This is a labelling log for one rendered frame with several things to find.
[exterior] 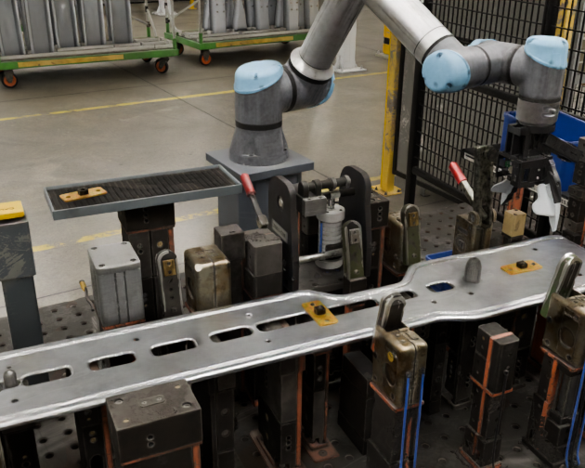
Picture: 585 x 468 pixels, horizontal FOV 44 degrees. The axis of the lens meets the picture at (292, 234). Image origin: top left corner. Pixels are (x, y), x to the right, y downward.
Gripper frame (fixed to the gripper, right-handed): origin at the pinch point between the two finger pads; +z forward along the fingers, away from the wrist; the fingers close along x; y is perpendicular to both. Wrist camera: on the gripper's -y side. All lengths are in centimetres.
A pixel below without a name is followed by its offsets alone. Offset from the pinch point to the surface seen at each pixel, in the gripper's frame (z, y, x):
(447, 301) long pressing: 11.1, 22.5, 5.4
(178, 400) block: 8, 78, 18
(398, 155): 85, -141, -264
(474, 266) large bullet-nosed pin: 7.7, 13.5, 1.2
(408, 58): 24, -142, -262
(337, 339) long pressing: 11.2, 47.4, 8.5
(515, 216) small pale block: 5.1, -6.5, -10.8
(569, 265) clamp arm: 0.6, 7.0, 18.4
